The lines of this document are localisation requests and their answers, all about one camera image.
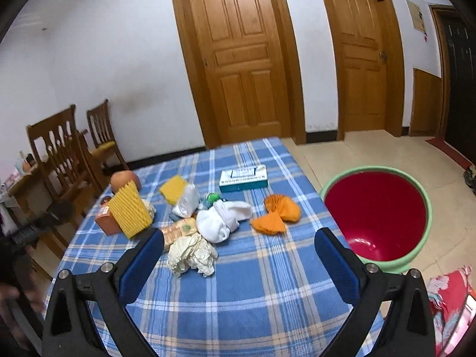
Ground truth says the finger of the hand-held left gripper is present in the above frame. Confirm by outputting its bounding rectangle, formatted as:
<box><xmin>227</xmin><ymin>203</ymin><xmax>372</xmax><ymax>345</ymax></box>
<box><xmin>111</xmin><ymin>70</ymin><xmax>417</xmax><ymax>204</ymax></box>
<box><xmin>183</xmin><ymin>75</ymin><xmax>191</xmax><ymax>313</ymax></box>
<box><xmin>39</xmin><ymin>201</ymin><xmax>74</xmax><ymax>227</ymax></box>

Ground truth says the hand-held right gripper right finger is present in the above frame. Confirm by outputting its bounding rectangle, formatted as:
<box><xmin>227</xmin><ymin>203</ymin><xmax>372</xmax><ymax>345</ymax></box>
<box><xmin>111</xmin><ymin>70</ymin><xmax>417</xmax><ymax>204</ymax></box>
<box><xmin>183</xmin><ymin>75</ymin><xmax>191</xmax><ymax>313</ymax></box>
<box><xmin>314</xmin><ymin>227</ymin><xmax>436</xmax><ymax>357</ymax></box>

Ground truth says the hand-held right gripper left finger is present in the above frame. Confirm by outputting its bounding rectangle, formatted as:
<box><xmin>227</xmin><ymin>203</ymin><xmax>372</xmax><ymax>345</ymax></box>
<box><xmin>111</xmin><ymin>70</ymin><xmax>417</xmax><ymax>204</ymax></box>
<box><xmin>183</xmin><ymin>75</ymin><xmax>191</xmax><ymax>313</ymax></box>
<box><xmin>42</xmin><ymin>227</ymin><xmax>165</xmax><ymax>357</ymax></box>

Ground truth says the orange cardboard box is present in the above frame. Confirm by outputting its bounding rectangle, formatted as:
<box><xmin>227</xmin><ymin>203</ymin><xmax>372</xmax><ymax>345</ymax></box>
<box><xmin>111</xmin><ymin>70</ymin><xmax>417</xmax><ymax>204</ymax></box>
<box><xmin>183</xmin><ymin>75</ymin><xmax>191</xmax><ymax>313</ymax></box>
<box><xmin>95</xmin><ymin>195</ymin><xmax>121</xmax><ymax>236</ymax></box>

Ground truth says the large cream paper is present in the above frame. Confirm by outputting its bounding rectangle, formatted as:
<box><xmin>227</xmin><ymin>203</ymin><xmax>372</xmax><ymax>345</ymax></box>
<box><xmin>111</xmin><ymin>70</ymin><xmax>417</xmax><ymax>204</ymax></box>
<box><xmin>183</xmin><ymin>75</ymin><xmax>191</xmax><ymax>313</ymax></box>
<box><xmin>166</xmin><ymin>232</ymin><xmax>219</xmax><ymax>278</ymax></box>

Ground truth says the beige snack packet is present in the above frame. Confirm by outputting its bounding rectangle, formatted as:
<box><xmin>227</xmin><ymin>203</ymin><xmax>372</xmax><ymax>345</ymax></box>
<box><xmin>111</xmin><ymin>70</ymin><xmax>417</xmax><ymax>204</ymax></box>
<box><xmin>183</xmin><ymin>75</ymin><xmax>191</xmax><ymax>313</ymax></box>
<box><xmin>159</xmin><ymin>217</ymin><xmax>198</xmax><ymax>255</ymax></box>

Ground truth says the yellow foam fruit net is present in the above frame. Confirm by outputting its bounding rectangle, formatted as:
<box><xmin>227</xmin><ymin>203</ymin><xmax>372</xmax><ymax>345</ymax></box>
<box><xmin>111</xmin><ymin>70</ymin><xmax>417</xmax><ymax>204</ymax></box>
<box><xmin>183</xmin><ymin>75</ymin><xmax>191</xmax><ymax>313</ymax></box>
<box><xmin>159</xmin><ymin>176</ymin><xmax>190</xmax><ymax>205</ymax></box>
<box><xmin>108</xmin><ymin>179</ymin><xmax>154</xmax><ymax>239</ymax></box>

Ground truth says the small white paper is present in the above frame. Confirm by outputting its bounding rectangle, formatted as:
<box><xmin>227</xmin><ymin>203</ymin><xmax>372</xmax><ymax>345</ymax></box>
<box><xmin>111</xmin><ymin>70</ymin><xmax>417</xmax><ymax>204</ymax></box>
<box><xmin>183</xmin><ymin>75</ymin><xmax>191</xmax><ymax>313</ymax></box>
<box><xmin>141</xmin><ymin>199</ymin><xmax>157</xmax><ymax>224</ymax></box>

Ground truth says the red basin with green rim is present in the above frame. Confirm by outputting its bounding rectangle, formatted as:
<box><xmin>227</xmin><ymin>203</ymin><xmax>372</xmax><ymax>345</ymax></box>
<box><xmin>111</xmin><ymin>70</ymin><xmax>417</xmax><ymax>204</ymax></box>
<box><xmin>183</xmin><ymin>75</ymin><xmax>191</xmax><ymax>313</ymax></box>
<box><xmin>319</xmin><ymin>167</ymin><xmax>433</xmax><ymax>273</ymax></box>

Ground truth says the orange mesh cloth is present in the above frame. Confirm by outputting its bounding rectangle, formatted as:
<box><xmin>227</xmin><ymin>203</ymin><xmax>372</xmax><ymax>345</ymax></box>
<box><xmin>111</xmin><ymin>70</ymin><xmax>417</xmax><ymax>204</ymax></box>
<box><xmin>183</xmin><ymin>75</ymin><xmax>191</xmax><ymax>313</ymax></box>
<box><xmin>250</xmin><ymin>194</ymin><xmax>302</xmax><ymax>236</ymax></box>

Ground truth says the white and teal medicine box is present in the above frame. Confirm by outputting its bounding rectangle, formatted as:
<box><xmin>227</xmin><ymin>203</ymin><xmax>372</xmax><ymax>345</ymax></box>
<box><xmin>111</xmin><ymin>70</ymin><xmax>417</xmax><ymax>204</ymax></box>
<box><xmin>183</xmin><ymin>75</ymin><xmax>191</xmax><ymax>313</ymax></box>
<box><xmin>219</xmin><ymin>164</ymin><xmax>269</xmax><ymax>193</ymax></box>

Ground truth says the person's left hand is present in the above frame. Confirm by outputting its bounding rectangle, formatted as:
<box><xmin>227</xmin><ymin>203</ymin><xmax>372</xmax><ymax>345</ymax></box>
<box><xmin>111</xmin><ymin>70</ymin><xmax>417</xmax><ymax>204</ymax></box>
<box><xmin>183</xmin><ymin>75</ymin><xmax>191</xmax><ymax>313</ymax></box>
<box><xmin>0</xmin><ymin>267</ymin><xmax>44</xmax><ymax>315</ymax></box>

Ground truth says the wooden side table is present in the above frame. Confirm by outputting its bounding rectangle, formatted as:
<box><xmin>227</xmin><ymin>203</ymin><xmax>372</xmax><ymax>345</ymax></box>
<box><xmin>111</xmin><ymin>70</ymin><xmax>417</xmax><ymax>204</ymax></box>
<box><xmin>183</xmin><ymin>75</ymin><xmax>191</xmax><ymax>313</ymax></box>
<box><xmin>7</xmin><ymin>164</ymin><xmax>64</xmax><ymax>231</ymax></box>

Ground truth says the small jar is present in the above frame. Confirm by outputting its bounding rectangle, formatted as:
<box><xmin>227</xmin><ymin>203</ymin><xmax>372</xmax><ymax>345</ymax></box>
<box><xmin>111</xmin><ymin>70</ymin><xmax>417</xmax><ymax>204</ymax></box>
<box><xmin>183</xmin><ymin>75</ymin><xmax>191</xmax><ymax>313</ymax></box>
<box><xmin>15</xmin><ymin>151</ymin><xmax>35</xmax><ymax>175</ymax></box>

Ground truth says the apple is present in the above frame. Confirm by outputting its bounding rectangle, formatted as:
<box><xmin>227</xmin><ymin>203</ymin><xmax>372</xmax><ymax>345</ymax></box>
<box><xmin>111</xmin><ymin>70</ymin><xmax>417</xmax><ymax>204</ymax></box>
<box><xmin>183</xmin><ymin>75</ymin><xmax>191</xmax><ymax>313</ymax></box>
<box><xmin>110</xmin><ymin>170</ymin><xmax>142</xmax><ymax>194</ymax></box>

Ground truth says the large wooden chair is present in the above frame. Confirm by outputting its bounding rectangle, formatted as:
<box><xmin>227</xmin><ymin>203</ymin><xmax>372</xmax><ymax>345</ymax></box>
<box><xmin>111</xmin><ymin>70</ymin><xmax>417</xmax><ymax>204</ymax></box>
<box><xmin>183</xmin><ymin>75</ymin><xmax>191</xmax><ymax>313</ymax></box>
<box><xmin>27</xmin><ymin>105</ymin><xmax>107</xmax><ymax>216</ymax></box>

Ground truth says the white sock bundle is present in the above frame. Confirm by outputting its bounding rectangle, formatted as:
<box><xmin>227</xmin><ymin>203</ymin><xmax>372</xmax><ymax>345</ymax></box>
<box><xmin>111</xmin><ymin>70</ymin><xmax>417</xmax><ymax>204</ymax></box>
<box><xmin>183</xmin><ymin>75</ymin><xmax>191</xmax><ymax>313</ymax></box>
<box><xmin>196</xmin><ymin>200</ymin><xmax>253</xmax><ymax>245</ymax></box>

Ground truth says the white plastic packet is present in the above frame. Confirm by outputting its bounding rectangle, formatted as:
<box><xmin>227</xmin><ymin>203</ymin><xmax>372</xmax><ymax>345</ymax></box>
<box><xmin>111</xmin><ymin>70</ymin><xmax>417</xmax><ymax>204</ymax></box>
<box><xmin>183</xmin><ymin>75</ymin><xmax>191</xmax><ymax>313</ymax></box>
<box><xmin>172</xmin><ymin>183</ymin><xmax>201</xmax><ymax>219</ymax></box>

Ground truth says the green and blue toy figure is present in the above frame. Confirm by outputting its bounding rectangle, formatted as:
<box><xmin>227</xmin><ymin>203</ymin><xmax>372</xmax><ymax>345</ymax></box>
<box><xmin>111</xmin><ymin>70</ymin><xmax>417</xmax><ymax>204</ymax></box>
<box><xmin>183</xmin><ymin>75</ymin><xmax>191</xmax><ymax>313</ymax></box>
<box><xmin>203</xmin><ymin>192</ymin><xmax>224</xmax><ymax>209</ymax></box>

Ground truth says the wooden chair with yellow cushion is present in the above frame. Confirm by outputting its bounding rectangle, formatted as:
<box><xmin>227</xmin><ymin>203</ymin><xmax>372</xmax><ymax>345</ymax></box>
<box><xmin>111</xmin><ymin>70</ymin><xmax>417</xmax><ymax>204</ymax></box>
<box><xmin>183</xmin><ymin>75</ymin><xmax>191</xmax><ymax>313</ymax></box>
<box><xmin>86</xmin><ymin>98</ymin><xmax>130</xmax><ymax>173</ymax></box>

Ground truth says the blue plaid tablecloth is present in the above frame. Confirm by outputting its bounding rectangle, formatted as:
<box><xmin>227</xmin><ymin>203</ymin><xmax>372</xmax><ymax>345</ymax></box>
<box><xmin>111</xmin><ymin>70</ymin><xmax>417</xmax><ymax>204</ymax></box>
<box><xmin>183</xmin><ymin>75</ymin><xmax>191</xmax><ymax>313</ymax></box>
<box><xmin>44</xmin><ymin>137</ymin><xmax>385</xmax><ymax>357</ymax></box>

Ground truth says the red floral cloth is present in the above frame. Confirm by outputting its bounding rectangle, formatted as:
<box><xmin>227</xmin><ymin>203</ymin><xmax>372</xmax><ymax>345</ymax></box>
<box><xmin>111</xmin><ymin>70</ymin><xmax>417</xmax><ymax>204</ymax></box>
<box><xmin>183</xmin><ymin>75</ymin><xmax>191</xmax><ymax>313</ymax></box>
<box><xmin>425</xmin><ymin>266</ymin><xmax>476</xmax><ymax>357</ymax></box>

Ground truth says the black shoe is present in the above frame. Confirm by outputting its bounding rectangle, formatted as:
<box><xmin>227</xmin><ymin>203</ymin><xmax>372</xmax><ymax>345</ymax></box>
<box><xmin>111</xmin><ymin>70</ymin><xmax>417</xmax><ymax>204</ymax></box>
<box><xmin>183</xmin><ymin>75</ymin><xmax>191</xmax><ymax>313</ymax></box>
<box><xmin>463</xmin><ymin>167</ymin><xmax>476</xmax><ymax>196</ymax></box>

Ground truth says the red doormat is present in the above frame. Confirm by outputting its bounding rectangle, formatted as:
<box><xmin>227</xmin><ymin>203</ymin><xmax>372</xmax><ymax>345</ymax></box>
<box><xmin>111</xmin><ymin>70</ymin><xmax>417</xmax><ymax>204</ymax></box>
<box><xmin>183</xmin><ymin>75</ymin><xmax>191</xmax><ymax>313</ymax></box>
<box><xmin>425</xmin><ymin>136</ymin><xmax>473</xmax><ymax>170</ymax></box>

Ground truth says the low wooden cabinet door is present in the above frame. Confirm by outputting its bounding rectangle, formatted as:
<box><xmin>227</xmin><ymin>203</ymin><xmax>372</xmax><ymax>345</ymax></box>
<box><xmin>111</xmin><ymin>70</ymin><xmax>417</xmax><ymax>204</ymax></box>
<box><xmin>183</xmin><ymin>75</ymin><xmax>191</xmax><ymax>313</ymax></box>
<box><xmin>409</xmin><ymin>68</ymin><xmax>443</xmax><ymax>137</ymax></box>

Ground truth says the dark entrance door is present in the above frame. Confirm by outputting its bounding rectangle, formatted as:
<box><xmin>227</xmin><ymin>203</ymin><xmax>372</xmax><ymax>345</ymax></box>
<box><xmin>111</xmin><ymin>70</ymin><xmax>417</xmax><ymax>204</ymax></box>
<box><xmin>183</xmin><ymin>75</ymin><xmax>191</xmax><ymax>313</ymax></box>
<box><xmin>428</xmin><ymin>4</ymin><xmax>476</xmax><ymax>164</ymax></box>

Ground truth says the wooden panel door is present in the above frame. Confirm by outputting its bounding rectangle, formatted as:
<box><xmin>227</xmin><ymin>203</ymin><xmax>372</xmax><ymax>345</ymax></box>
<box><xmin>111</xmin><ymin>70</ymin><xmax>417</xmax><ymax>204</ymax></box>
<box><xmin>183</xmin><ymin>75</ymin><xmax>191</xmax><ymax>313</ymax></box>
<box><xmin>168</xmin><ymin>0</ymin><xmax>306</xmax><ymax>148</ymax></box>

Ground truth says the black cable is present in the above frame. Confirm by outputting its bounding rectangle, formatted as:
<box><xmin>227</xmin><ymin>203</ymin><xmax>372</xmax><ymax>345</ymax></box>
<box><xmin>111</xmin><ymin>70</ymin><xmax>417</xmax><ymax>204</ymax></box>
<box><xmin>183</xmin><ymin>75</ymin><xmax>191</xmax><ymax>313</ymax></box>
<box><xmin>7</xmin><ymin>299</ymin><xmax>43</xmax><ymax>350</ymax></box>

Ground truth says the wooden door with metal handle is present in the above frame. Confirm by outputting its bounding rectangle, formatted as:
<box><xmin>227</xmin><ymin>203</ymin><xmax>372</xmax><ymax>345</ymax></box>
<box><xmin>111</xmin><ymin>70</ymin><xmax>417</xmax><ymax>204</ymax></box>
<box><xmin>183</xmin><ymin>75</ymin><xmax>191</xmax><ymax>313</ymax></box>
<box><xmin>314</xmin><ymin>0</ymin><xmax>405</xmax><ymax>141</ymax></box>

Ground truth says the beige wall panel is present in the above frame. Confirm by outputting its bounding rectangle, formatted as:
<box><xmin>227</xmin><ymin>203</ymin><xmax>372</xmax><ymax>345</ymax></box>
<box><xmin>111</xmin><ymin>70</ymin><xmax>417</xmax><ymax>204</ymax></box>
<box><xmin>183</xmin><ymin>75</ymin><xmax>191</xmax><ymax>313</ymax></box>
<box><xmin>406</xmin><ymin>0</ymin><xmax>428</xmax><ymax>32</ymax></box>

